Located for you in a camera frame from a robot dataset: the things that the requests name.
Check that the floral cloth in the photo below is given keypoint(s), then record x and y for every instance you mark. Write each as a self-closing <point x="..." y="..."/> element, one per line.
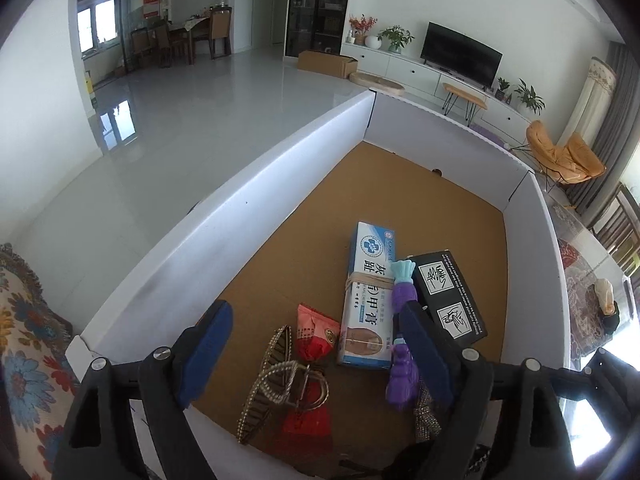
<point x="37" y="383"/>

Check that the brown cardboard box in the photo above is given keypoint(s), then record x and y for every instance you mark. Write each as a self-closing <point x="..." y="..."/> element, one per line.
<point x="328" y="64"/>

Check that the wooden dining chair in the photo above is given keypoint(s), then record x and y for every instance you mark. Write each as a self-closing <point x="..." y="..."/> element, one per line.
<point x="617" y="230"/>

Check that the white cardboard sorting box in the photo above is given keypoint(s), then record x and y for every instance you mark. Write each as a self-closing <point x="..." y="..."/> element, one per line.
<point x="375" y="158"/>

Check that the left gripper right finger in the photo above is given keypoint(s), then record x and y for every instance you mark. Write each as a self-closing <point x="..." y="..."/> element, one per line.
<point x="512" y="408"/>

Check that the brown rhinestone hair clip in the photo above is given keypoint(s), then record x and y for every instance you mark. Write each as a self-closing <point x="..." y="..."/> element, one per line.
<point x="282" y="382"/>

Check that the red snack packet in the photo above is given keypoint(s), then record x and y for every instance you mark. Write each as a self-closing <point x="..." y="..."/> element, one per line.
<point x="306" y="428"/>

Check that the clear rhinestone hair claw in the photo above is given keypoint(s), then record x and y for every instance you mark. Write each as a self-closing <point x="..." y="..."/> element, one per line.
<point x="426" y="424"/>

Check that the green potted plant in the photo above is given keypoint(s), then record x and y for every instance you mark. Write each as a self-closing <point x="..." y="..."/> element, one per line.
<point x="398" y="38"/>

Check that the red flower vase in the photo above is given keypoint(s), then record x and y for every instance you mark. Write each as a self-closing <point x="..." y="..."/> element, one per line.
<point x="361" y="26"/>

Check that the wooden bench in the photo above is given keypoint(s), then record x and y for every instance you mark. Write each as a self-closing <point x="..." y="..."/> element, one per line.
<point x="473" y="104"/>

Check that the purple toy figure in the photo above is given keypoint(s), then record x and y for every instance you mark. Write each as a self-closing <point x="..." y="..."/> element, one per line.
<point x="403" y="384"/>

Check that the black printed box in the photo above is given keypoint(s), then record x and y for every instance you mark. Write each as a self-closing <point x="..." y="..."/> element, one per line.
<point x="442" y="291"/>

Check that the black flat television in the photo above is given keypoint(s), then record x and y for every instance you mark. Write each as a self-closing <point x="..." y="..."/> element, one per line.
<point x="460" y="54"/>

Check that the dark display cabinet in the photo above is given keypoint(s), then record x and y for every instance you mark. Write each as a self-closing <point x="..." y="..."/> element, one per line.
<point x="315" y="25"/>

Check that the orange lounge chair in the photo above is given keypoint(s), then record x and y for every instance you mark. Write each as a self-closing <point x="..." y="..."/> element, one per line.
<point x="572" y="163"/>

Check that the green plant right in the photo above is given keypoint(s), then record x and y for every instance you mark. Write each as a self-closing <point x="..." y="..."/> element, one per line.
<point x="529" y="99"/>

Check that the white tv cabinet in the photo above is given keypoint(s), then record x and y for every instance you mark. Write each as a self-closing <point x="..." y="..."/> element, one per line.
<point x="428" y="84"/>

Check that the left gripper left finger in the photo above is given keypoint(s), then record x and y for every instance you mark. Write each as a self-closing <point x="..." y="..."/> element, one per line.
<point x="99" y="440"/>

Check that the blue white ointment box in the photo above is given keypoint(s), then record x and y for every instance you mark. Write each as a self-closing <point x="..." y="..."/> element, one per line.
<point x="366" y="334"/>

